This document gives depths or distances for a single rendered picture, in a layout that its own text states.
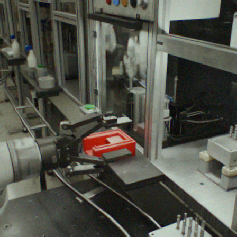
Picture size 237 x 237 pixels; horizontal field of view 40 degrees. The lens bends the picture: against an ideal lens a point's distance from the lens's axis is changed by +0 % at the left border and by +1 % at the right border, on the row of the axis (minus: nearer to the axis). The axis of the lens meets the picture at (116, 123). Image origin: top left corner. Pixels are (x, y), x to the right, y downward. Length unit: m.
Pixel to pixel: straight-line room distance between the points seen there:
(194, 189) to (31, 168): 0.51
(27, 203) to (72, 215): 0.20
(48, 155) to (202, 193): 0.49
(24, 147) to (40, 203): 0.67
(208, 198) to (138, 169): 0.25
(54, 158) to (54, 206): 0.63
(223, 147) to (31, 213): 0.74
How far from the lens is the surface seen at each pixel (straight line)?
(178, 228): 0.84
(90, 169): 0.79
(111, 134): 1.21
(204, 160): 1.07
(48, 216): 1.29
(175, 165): 1.13
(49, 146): 0.71
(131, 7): 1.10
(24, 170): 0.70
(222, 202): 0.99
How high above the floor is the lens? 1.47
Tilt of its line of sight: 23 degrees down
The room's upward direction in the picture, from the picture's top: straight up
